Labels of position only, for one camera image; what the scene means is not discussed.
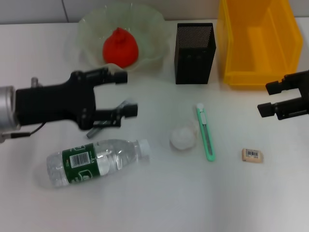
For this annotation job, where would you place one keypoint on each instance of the translucent wavy fruit plate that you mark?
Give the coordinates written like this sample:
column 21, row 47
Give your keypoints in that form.
column 149, row 31

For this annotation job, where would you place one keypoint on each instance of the green utility knife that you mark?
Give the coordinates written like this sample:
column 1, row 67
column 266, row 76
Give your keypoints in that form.
column 206, row 135

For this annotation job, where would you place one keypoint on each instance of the black mesh pen holder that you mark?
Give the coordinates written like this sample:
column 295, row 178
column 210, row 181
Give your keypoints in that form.
column 194, row 65

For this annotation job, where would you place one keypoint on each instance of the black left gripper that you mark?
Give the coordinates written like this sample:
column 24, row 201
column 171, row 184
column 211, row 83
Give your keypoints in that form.
column 53, row 104

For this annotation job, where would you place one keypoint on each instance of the gray marker pen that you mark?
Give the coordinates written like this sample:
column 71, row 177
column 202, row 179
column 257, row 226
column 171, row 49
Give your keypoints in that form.
column 93, row 133

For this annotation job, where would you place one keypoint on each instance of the clear green-label water bottle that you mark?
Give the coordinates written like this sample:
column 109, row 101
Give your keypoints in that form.
column 96, row 162

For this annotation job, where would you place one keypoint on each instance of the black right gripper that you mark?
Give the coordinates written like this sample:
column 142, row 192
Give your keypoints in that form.
column 305, row 91

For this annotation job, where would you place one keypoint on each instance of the red-orange toy orange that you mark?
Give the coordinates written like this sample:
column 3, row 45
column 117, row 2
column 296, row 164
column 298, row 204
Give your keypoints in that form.
column 120, row 50

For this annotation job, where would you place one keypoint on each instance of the white paper ball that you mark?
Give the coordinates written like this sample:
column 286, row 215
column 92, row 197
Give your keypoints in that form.
column 183, row 137

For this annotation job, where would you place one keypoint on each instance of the beige eraser with barcode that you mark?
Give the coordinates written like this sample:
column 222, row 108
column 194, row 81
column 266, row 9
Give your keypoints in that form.
column 252, row 155

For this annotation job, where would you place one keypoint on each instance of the yellow plastic bin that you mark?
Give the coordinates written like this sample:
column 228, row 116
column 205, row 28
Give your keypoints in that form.
column 260, row 79

